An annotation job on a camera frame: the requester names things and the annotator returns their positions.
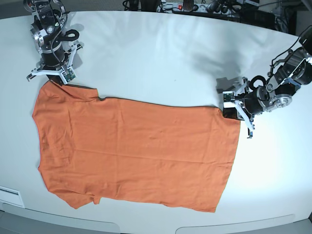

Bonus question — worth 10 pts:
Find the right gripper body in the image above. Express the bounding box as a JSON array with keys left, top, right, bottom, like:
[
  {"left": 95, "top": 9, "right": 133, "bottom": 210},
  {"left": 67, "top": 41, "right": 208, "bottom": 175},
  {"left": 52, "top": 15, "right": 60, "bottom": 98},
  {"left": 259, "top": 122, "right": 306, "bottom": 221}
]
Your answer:
[{"left": 41, "top": 41, "right": 70, "bottom": 84}]

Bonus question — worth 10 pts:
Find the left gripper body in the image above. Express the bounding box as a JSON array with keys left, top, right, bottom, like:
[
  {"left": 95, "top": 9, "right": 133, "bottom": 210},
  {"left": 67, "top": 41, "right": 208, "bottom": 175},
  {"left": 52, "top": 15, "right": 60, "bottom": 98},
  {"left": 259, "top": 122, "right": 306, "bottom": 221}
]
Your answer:
[{"left": 223, "top": 94, "right": 262, "bottom": 120}]

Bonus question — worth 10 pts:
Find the orange T-shirt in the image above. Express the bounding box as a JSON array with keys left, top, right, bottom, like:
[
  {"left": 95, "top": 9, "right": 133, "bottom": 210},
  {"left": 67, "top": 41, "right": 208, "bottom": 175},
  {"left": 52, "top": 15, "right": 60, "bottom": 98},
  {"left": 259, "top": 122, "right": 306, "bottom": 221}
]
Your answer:
[{"left": 32, "top": 81, "right": 240, "bottom": 213}]

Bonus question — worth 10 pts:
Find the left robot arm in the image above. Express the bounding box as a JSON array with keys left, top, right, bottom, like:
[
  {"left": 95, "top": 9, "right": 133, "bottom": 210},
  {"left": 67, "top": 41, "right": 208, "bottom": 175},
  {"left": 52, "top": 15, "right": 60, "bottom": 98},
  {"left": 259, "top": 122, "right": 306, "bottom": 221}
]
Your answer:
[{"left": 223, "top": 26, "right": 312, "bottom": 122}]

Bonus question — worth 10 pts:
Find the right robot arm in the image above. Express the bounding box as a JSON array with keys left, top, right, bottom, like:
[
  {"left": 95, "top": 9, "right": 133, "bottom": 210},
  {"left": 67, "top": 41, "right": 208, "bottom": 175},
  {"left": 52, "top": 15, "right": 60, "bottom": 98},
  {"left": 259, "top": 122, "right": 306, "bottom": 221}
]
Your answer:
[{"left": 23, "top": 0, "right": 82, "bottom": 86}]

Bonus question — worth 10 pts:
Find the white power strip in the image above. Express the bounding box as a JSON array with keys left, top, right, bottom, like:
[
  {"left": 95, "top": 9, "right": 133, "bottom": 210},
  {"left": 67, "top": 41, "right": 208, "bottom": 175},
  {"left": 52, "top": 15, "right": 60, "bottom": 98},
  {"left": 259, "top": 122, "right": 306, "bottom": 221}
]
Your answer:
[{"left": 162, "top": 2, "right": 210, "bottom": 13}]

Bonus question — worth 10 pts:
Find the white label sticker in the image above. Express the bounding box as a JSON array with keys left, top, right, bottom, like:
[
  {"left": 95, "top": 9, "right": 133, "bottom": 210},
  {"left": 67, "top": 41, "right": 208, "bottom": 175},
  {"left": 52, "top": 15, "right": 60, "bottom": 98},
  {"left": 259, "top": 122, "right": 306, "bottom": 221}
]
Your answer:
[{"left": 0, "top": 186, "right": 25, "bottom": 208}]

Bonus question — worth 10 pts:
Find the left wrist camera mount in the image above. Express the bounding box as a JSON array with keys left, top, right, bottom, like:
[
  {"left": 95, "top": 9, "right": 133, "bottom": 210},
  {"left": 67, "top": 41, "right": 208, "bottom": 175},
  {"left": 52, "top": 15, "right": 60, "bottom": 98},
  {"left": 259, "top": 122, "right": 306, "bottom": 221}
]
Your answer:
[{"left": 222, "top": 77, "right": 254, "bottom": 139}]

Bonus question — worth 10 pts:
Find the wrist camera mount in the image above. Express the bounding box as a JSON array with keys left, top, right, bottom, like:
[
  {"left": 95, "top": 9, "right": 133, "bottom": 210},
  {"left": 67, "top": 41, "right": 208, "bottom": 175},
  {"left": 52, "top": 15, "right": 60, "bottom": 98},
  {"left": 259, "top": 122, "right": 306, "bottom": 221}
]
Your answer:
[
  {"left": 26, "top": 41, "right": 83, "bottom": 86},
  {"left": 222, "top": 77, "right": 254, "bottom": 139}
]

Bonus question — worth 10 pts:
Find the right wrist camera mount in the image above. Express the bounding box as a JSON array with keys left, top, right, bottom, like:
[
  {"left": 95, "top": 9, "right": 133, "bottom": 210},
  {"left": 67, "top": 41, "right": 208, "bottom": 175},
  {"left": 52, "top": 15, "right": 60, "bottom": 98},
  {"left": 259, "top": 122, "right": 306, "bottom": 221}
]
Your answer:
[{"left": 26, "top": 41, "right": 83, "bottom": 86}]

